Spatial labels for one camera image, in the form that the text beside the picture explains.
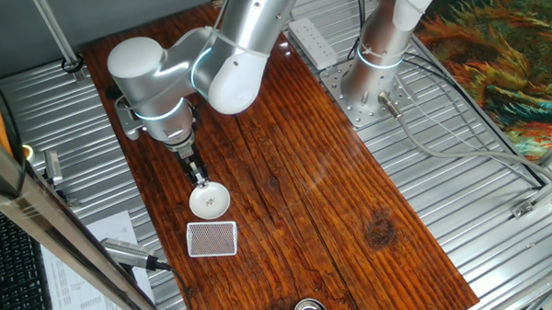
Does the thick grey cable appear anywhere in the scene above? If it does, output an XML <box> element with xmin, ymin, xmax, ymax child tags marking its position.
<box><xmin>374</xmin><ymin>90</ymin><xmax>552</xmax><ymax>193</ymax></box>

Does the black keyboard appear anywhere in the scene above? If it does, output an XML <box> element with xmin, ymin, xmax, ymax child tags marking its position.
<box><xmin>0</xmin><ymin>199</ymin><xmax>57</xmax><ymax>310</ymax></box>

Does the steel frame beam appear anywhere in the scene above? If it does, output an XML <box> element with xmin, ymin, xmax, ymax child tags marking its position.
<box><xmin>0</xmin><ymin>112</ymin><xmax>170</xmax><ymax>310</ymax></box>

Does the white power strip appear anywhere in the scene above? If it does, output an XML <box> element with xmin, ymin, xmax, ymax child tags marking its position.
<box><xmin>285</xmin><ymin>17</ymin><xmax>340</xmax><ymax>72</ymax></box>

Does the wood grain board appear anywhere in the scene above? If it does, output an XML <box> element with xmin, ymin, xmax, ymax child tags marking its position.
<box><xmin>72</xmin><ymin>0</ymin><xmax>490</xmax><ymax>310</ymax></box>

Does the white mesh basket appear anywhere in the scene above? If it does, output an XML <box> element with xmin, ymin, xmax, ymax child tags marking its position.
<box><xmin>184</xmin><ymin>219</ymin><xmax>239</xmax><ymax>259</ymax></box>

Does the small silver ribbed camera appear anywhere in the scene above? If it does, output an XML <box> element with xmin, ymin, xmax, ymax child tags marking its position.
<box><xmin>42</xmin><ymin>150</ymin><xmax>65</xmax><ymax>185</ymax></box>

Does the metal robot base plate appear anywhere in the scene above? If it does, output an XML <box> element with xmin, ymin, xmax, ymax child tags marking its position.
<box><xmin>316</xmin><ymin>58</ymin><xmax>421</xmax><ymax>132</ymax></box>

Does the small white ceramic plate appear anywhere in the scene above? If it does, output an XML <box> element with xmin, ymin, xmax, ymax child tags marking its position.
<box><xmin>187</xmin><ymin>179</ymin><xmax>233</xmax><ymax>222</ymax></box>

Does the black cable ring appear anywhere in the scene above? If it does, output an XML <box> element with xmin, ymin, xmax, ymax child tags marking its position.
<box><xmin>60</xmin><ymin>53</ymin><xmax>86</xmax><ymax>75</ymax></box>

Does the black base cable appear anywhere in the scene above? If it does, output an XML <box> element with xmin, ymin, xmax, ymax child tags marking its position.
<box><xmin>343</xmin><ymin>0</ymin><xmax>552</xmax><ymax>191</ymax></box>

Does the black camera cable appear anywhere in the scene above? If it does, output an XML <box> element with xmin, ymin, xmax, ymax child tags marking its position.
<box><xmin>153</xmin><ymin>259</ymin><xmax>195</xmax><ymax>310</ymax></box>

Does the metal camera mount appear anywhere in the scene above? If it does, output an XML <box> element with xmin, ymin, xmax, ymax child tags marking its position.
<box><xmin>43</xmin><ymin>177</ymin><xmax>82</xmax><ymax>208</ymax></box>

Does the aluminium pole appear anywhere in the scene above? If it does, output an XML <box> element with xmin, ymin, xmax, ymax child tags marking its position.
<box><xmin>18</xmin><ymin>0</ymin><xmax>93</xmax><ymax>84</ymax></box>

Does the printed paper sheet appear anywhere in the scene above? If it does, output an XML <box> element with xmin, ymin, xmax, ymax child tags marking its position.
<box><xmin>38</xmin><ymin>207</ymin><xmax>160</xmax><ymax>310</ymax></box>

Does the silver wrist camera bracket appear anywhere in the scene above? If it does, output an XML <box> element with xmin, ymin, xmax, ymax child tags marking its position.
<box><xmin>112</xmin><ymin>96</ymin><xmax>145</xmax><ymax>141</ymax></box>

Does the colourful painted cloth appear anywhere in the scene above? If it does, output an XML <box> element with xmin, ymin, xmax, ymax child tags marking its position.
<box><xmin>408</xmin><ymin>0</ymin><xmax>552</xmax><ymax>162</ymax></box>

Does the silver camera with cable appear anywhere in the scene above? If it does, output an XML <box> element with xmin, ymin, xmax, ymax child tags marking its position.
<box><xmin>99</xmin><ymin>237</ymin><xmax>160</xmax><ymax>272</ymax></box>

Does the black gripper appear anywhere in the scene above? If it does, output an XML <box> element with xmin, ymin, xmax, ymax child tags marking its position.
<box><xmin>176</xmin><ymin>146</ymin><xmax>212</xmax><ymax>189</ymax></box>

